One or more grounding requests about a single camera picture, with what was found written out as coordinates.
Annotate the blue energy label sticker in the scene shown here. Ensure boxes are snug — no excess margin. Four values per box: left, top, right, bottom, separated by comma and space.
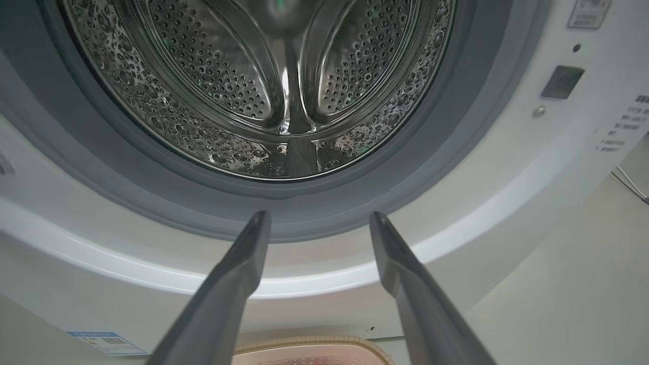
67, 332, 149, 356

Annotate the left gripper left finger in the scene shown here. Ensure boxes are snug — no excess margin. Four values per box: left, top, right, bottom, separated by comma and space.
147, 211, 272, 365

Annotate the cream perforated laundry basket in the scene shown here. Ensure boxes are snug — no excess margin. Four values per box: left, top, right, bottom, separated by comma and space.
233, 335, 396, 365

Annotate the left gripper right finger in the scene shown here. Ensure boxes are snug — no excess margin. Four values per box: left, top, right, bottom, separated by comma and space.
369, 211, 497, 365

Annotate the black floor cable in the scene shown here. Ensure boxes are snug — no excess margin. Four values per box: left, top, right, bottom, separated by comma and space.
611, 166, 649, 205

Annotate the white front-load washing machine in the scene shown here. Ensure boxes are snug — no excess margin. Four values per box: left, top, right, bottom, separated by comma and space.
0, 0, 649, 358

